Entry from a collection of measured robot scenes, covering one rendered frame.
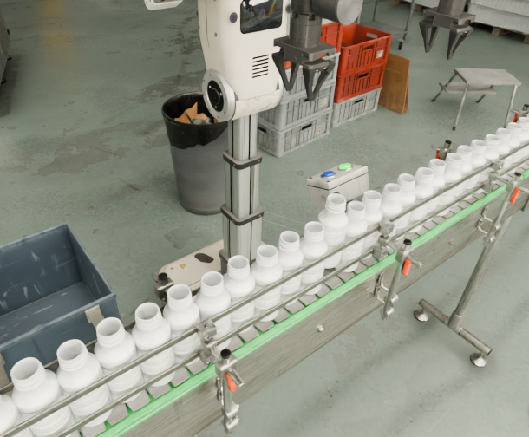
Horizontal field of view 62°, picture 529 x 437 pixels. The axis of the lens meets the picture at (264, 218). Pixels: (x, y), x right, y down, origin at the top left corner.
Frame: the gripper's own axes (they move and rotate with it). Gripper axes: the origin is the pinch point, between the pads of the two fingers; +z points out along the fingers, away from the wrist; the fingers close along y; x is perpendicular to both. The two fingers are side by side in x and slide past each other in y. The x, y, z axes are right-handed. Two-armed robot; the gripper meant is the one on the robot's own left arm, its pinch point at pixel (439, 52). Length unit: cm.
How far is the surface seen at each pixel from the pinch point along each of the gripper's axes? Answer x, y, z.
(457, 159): 4.7, -15.4, 21.2
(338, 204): 48, -16, 16
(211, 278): 75, -14, 21
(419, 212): 19.6, -17.7, 29.6
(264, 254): 64, -14, 22
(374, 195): 34.0, -14.1, 20.6
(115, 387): 96, -17, 30
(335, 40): -137, 165, 60
